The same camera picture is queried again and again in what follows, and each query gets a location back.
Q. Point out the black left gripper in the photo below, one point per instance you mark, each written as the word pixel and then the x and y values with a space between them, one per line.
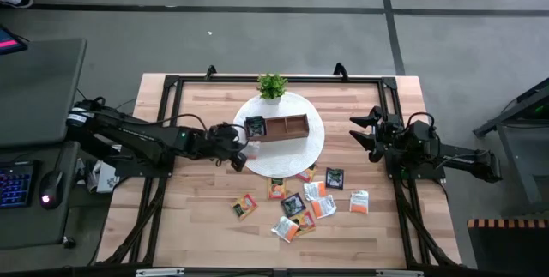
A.
pixel 227 144

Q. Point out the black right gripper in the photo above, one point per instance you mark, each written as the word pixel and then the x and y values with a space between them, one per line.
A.
pixel 384 135

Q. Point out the white orange Tazo tea packet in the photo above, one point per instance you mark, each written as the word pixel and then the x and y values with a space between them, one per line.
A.
pixel 284 228
pixel 359 202
pixel 314 190
pixel 252 150
pixel 323 206

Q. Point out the dark blackcurrant tea packet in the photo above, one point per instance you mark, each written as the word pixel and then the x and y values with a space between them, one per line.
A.
pixel 334 178
pixel 293 204
pixel 255 127

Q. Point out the yellow mango tea packet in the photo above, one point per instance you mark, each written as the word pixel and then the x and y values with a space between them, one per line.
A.
pixel 276 188
pixel 244 206
pixel 307 222

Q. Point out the red orange packet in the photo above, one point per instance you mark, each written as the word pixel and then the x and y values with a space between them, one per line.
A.
pixel 307 174

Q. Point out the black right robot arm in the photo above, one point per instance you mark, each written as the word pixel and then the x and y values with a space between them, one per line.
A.
pixel 467 161

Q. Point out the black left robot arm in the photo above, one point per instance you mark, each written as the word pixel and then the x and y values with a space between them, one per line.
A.
pixel 141 135

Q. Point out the wooden three-compartment tea box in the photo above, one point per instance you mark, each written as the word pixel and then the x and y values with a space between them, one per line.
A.
pixel 285 128

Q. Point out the white round woven placemat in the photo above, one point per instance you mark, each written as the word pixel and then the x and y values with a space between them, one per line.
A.
pixel 291 157

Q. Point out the small green potted plant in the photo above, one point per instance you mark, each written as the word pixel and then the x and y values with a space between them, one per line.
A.
pixel 271 85

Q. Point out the white cardboard box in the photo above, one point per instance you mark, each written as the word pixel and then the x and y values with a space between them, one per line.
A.
pixel 105 180

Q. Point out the dark metal cart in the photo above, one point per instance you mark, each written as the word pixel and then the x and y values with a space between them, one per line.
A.
pixel 510 112

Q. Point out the black panel with orange stripes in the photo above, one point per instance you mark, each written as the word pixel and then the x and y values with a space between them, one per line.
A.
pixel 506 247

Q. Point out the black computer mouse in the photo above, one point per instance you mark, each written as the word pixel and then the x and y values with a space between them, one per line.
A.
pixel 50 189

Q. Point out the small black knob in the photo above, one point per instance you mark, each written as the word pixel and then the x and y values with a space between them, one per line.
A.
pixel 69 242

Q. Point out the grey side desk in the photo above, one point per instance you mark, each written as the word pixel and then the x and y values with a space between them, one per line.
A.
pixel 38 92

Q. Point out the backlit black keyboard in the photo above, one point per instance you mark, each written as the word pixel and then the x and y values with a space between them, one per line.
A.
pixel 15 184

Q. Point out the screen with pink stripe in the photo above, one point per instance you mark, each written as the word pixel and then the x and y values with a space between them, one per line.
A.
pixel 8 41

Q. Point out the black metal table frame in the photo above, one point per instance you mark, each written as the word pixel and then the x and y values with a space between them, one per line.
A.
pixel 326 80

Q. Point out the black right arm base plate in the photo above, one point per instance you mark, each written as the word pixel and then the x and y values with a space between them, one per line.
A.
pixel 429 175

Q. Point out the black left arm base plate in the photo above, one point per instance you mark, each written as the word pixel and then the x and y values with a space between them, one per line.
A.
pixel 137 170

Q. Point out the silver edge bracket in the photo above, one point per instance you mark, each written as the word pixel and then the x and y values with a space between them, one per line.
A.
pixel 399 273
pixel 159 272

